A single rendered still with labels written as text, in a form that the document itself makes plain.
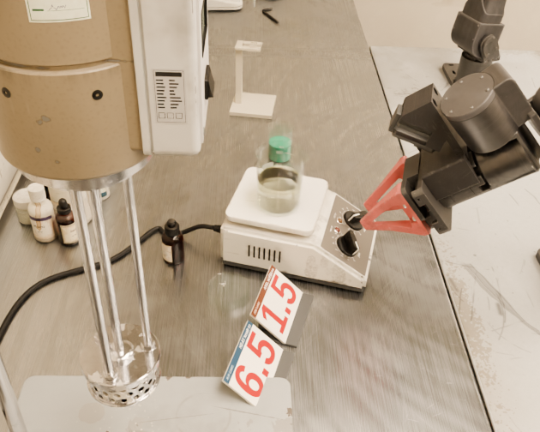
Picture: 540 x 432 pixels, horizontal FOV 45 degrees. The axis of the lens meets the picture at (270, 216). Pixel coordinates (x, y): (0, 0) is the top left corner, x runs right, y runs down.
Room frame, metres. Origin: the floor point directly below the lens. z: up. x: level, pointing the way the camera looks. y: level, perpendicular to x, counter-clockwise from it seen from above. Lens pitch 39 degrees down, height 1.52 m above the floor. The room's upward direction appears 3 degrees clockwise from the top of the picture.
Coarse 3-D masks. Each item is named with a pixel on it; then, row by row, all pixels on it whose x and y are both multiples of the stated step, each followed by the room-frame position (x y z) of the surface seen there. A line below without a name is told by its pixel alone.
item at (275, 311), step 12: (276, 276) 0.60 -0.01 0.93; (276, 288) 0.58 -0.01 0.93; (288, 288) 0.59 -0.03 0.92; (264, 300) 0.55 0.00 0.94; (276, 300) 0.56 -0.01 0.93; (288, 300) 0.57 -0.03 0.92; (264, 312) 0.54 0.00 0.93; (276, 312) 0.55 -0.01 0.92; (288, 312) 0.56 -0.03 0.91; (276, 324) 0.53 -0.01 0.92
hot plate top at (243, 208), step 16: (304, 176) 0.75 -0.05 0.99; (240, 192) 0.70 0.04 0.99; (304, 192) 0.71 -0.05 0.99; (320, 192) 0.71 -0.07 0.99; (240, 208) 0.67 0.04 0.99; (256, 208) 0.67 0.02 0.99; (304, 208) 0.67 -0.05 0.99; (320, 208) 0.68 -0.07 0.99; (256, 224) 0.64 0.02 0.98; (272, 224) 0.64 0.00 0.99; (288, 224) 0.64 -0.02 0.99; (304, 224) 0.64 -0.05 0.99
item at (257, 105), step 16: (240, 48) 1.08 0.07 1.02; (256, 48) 1.08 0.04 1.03; (240, 64) 1.09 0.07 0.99; (240, 80) 1.09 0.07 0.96; (240, 96) 1.09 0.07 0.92; (256, 96) 1.12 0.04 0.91; (272, 96) 1.12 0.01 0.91; (240, 112) 1.05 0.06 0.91; (256, 112) 1.06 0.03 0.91; (272, 112) 1.06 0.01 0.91
